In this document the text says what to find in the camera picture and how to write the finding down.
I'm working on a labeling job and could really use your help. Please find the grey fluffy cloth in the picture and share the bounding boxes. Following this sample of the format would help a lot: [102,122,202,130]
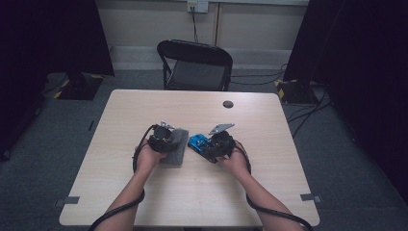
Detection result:
[160,128,190,167]

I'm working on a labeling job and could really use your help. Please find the beige wall conduit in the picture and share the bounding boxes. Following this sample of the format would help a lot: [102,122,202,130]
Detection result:
[214,2,223,46]

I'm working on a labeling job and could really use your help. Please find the black outlet cable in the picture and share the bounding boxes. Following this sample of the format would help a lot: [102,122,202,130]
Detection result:
[191,7,199,43]

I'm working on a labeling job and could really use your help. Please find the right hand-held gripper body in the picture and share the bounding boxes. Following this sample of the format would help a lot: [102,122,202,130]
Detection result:
[207,122,238,161]

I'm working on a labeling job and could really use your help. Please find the black floor cables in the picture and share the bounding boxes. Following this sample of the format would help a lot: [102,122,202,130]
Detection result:
[230,63,333,139]

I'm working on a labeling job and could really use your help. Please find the left hand-held gripper black cable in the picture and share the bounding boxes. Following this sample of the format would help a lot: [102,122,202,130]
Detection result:
[89,124,162,231]

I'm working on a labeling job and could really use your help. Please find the right hand-held gripper black cable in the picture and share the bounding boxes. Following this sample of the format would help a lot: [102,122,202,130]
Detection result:
[234,141,315,231]

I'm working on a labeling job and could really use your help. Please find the black and blue toy car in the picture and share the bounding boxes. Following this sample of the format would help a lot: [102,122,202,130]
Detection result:
[187,133,225,164]

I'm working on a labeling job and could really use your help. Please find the grey tape strip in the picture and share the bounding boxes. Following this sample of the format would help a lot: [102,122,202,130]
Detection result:
[300,192,322,204]
[54,195,81,207]

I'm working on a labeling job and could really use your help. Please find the black folding chair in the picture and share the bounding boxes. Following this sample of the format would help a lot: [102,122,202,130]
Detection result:
[156,38,234,92]

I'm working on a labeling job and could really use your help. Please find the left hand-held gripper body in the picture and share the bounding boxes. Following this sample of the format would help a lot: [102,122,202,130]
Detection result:
[147,120,177,154]

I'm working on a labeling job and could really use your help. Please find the white wall outlet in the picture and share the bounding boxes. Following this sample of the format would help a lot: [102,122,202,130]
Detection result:
[187,0,210,13]

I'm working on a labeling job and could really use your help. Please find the black stand base yellow tape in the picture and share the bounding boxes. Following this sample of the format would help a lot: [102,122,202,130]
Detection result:
[273,78,319,105]
[54,71,105,101]

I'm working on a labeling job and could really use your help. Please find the black curtain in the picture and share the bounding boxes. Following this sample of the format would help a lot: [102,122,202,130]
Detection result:
[0,0,115,162]
[283,0,408,206]

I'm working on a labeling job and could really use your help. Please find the person's right hand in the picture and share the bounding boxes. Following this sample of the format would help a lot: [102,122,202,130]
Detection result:
[217,145,252,177]

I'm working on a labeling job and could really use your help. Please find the person's left hand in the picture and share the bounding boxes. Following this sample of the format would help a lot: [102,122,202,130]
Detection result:
[134,139,167,174]

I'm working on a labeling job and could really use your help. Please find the hand-held gripper black cable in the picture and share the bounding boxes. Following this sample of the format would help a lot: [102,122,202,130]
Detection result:
[89,124,162,231]
[234,141,315,231]

